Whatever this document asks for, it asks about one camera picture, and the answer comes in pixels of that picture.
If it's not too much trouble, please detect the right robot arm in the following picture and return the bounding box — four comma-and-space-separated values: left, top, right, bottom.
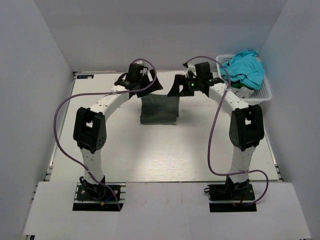
168, 74, 265, 189

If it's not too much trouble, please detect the turquoise t shirt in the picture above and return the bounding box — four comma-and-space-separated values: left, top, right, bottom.
219, 49, 265, 91

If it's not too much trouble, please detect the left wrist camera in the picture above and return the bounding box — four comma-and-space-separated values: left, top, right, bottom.
125, 60, 145, 84

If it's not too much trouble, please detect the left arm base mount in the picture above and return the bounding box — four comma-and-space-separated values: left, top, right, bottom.
72, 182, 126, 212

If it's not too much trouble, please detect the white grey garment in basket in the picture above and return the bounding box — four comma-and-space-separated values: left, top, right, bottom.
231, 86, 255, 99

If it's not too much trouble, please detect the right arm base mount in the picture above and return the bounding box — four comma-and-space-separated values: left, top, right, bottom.
203, 184, 257, 213

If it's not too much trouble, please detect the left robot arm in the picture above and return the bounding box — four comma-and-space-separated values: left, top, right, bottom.
73, 69, 163, 192

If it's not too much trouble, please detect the dark grey t shirt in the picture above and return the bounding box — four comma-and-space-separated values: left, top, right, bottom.
140, 93, 180, 125

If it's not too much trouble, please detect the dark label sticker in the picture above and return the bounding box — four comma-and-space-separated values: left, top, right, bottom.
76, 74, 94, 79

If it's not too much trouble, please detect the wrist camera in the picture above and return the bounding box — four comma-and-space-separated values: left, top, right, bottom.
195, 61, 213, 81
125, 60, 145, 84

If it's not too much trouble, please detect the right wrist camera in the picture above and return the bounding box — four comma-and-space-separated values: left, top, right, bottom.
195, 61, 213, 81

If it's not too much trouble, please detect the green garment in basket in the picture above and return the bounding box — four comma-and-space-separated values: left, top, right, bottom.
230, 81, 247, 89

